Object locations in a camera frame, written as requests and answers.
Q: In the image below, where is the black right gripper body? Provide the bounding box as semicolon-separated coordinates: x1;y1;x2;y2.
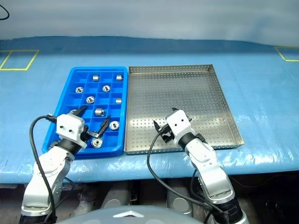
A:
161;124;176;144

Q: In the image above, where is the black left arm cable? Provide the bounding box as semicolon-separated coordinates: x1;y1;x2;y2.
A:
29;113;58;224

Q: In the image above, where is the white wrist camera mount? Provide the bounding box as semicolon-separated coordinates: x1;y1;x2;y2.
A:
56;113;88;149
165;110;195;147

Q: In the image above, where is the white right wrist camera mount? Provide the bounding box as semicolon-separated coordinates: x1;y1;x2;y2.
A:
165;110;195;147

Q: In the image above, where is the grey robot torso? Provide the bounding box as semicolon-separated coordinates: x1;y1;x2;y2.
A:
56;205;209;224

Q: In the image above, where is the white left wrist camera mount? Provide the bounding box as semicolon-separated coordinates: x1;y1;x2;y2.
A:
56;113;88;149

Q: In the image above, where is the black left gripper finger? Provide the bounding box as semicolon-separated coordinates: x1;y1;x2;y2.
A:
96;115;111;137
74;105;88;119

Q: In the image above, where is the grey rounded cylinder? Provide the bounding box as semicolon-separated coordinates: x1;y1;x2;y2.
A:
101;184;131;210
166;184;195;214

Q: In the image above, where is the blue compartment tray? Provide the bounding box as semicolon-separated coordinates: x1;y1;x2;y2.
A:
41;66;128;160

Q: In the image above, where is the blue plastic table cover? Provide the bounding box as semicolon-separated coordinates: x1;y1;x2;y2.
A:
0;35;299;185

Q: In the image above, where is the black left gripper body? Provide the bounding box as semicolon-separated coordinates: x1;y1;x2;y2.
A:
80;125;99;143

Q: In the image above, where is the perforated metal tray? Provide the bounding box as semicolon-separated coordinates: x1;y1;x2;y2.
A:
123;63;245;156

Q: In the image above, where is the thin black background cable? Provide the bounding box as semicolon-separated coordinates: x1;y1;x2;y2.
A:
0;4;10;20

